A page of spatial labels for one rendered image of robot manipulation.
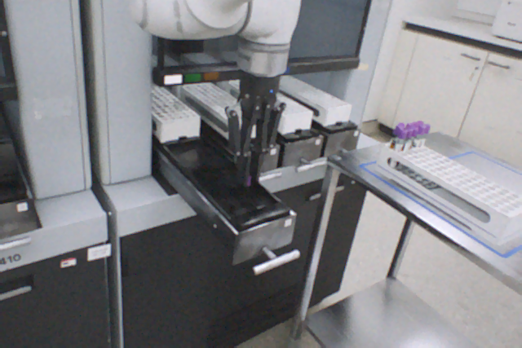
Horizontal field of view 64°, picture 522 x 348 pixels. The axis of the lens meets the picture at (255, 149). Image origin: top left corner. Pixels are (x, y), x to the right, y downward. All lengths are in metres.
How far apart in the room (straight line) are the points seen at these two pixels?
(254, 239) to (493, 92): 2.42
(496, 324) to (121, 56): 1.74
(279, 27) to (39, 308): 0.72
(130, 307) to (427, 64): 2.63
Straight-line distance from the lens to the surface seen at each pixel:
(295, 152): 1.09
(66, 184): 0.94
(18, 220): 0.85
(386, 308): 1.45
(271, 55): 0.72
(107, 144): 0.92
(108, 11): 0.84
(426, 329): 1.45
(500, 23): 2.99
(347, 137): 1.22
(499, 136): 3.01
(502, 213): 0.85
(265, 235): 0.77
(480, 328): 2.00
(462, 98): 3.09
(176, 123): 0.98
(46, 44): 0.83
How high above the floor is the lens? 1.25
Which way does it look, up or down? 26 degrees down
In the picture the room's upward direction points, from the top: 7 degrees clockwise
